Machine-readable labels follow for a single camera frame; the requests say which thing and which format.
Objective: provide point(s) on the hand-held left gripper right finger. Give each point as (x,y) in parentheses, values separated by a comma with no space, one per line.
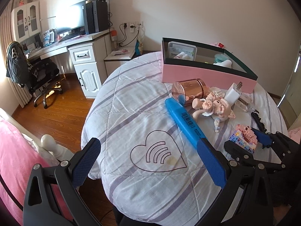
(212,163)

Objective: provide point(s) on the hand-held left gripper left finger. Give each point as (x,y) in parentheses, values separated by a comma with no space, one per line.
(87,162)

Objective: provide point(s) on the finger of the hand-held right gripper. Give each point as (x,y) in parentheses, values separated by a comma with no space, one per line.
(262,136)
(237,150)

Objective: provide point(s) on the colourful block figure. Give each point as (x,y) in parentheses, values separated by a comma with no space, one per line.
(244,139)

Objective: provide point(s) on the glass perfume bottle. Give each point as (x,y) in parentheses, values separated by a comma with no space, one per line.
(247,103)

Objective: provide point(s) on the pink pig figurine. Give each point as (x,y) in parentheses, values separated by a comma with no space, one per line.
(218,109)

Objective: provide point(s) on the blue highlighter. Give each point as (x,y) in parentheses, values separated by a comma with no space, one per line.
(185,122)

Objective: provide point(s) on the white charger plug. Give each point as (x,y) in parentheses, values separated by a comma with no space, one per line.
(232,94)

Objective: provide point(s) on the rose gold can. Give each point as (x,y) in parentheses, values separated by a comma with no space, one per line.
(190,90)

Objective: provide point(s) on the pink storage box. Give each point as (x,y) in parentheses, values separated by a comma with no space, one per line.
(204,77)

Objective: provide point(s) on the white bottle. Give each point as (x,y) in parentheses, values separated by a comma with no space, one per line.
(223,64)

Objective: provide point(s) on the teal lidded container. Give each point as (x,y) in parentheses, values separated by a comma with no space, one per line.
(219,57)

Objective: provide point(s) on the clear plastic box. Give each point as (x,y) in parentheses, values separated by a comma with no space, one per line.
(181,48)

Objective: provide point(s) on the pink blanket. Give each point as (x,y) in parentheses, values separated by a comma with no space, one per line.
(14,150)

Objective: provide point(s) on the black office chair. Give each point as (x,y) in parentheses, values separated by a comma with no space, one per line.
(42,75)

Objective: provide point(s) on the white desk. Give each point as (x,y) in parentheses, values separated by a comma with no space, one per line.
(89,61)

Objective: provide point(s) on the white nightstand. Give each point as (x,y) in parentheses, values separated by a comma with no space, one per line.
(117,63)

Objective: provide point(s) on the dark jacket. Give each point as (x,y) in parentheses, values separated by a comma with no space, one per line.
(15,63)

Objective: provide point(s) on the orange cap bottle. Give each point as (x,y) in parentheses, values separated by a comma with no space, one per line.
(114,38)

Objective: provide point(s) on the snack bag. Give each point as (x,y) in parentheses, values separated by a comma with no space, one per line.
(139,47)

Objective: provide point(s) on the blue label desk item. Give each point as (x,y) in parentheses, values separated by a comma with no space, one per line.
(48,37)

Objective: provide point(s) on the black computer monitor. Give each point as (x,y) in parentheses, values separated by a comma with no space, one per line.
(70,18)

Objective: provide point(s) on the black computer tower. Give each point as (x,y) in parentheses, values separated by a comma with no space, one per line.
(97,16)

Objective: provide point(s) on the white glass-door cabinet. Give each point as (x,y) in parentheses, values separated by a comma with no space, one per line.
(25,21)

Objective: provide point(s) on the pink doll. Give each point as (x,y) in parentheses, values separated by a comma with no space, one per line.
(21,1)

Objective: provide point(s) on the white bed post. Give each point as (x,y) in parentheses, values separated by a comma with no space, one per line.
(53,147)

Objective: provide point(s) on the white wall socket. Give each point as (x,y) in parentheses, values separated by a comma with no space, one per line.
(135,24)

